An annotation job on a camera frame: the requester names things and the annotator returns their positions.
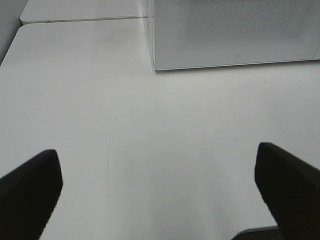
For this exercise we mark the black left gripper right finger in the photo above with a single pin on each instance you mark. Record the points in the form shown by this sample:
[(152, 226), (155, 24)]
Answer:
[(290, 188)]

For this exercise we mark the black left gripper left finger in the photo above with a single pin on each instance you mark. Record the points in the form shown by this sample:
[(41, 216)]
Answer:
[(29, 195)]

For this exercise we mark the white microwave door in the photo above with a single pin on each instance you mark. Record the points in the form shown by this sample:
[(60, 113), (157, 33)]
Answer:
[(210, 33)]

